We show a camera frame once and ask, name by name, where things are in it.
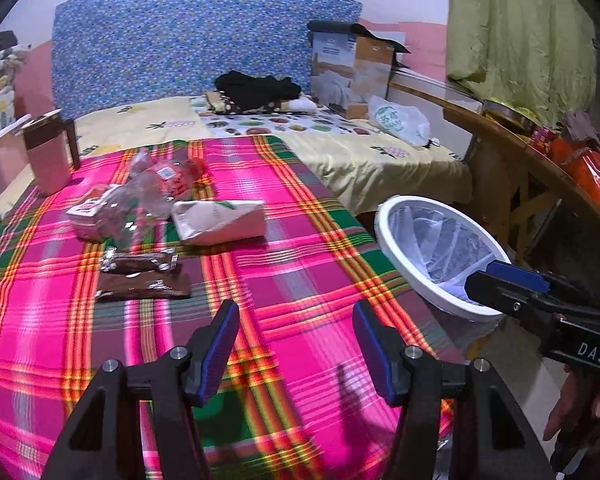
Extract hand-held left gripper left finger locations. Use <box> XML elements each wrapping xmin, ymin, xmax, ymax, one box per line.
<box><xmin>42</xmin><ymin>299</ymin><xmax>241</xmax><ymax>480</ymax></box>

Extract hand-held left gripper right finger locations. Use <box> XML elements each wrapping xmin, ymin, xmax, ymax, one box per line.
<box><xmin>352</xmin><ymin>300</ymin><xmax>556</xmax><ymax>480</ymax></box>

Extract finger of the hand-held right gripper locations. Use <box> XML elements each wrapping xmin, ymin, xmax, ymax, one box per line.
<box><xmin>464</xmin><ymin>271</ymin><xmax>561</xmax><ymax>331</ymax></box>
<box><xmin>485</xmin><ymin>260</ymin><xmax>581</xmax><ymax>301</ymax></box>

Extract brown snack wrapper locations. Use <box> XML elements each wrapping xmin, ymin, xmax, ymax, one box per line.
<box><xmin>96</xmin><ymin>271</ymin><xmax>191</xmax><ymax>302</ymax></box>
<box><xmin>100</xmin><ymin>247</ymin><xmax>179</xmax><ymax>275</ymax></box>

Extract white round waste bin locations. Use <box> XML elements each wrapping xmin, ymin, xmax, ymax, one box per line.
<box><xmin>374</xmin><ymin>195</ymin><xmax>513</xmax><ymax>322</ymax></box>

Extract white beverage carton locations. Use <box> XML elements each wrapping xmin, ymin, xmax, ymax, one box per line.
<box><xmin>172</xmin><ymin>199</ymin><xmax>267</xmax><ymax>246</ymax></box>

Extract crushed clear plastic bottle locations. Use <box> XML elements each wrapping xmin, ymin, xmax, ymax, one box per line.
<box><xmin>111</xmin><ymin>147</ymin><xmax>177</xmax><ymax>252</ymax></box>

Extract small white snack box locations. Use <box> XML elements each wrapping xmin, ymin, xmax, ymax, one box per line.
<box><xmin>66</xmin><ymin>185</ymin><xmax>126</xmax><ymax>242</ymax></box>

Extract person's right hand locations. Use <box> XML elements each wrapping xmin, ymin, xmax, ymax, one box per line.
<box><xmin>544</xmin><ymin>372</ymin><xmax>600</xmax><ymax>461</ymax></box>

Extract pink green plaid tablecloth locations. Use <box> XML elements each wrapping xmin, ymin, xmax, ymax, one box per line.
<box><xmin>0</xmin><ymin>135</ymin><xmax>468</xmax><ymax>480</ymax></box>

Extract clear plastic bin liner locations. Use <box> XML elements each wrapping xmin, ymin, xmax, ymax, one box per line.
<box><xmin>387</xmin><ymin>205</ymin><xmax>501</xmax><ymax>292</ymax></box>

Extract wooden desk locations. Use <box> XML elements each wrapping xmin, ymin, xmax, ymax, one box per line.
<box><xmin>390</xmin><ymin>72</ymin><xmax>600</xmax><ymax>271</ymax></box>

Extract orange plastic bag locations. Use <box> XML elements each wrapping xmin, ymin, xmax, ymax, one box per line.
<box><xmin>550</xmin><ymin>137</ymin><xmax>600</xmax><ymax>211</ymax></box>

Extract red can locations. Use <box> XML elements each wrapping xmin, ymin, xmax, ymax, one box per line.
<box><xmin>530</xmin><ymin>126</ymin><xmax>556</xmax><ymax>153</ymax></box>

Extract grey checkered cloth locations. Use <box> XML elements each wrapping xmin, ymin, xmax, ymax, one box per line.
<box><xmin>565</xmin><ymin>112</ymin><xmax>600</xmax><ymax>161</ymax></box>

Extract round metal tray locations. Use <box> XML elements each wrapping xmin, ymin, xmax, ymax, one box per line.
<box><xmin>482</xmin><ymin>100</ymin><xmax>541</xmax><ymax>133</ymax></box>

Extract yellow pineapple bed sheet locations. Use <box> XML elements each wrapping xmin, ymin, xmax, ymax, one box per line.
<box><xmin>0</xmin><ymin>95</ymin><xmax>473</xmax><ymax>226</ymax></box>

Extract white plastic bag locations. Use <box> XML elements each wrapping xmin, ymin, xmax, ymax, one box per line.
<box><xmin>367</xmin><ymin>95</ymin><xmax>431</xmax><ymax>147</ymax></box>

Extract white fruit print blanket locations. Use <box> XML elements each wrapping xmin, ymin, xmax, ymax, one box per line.
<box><xmin>190</xmin><ymin>94</ymin><xmax>381</xmax><ymax>137</ymax></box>

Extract green curtain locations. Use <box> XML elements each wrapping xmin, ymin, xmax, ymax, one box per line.
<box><xmin>447</xmin><ymin>0</ymin><xmax>598</xmax><ymax>116</ymax></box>

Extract pink jug with brown lid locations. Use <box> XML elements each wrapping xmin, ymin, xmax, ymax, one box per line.
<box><xmin>22</xmin><ymin>114</ymin><xmax>81</xmax><ymax>196</ymax></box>

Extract brown polka dot cloth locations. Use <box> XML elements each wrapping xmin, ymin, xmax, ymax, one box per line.
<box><xmin>206</xmin><ymin>91</ymin><xmax>281</xmax><ymax>114</ymax></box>

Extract black clothes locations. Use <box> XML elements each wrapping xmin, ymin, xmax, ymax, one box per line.
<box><xmin>215</xmin><ymin>71</ymin><xmax>302</xmax><ymax>111</ymax></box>

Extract open cardboard box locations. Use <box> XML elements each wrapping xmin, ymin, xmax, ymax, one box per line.
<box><xmin>307</xmin><ymin>21</ymin><xmax>412</xmax><ymax>117</ymax></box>

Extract pink storage box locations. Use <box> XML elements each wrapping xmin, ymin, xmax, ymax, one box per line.
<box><xmin>0</xmin><ymin>109</ymin><xmax>63</xmax><ymax>216</ymax></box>

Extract blue floral headboard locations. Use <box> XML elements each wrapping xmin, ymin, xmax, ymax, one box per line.
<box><xmin>52</xmin><ymin>0</ymin><xmax>363</xmax><ymax>121</ymax></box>

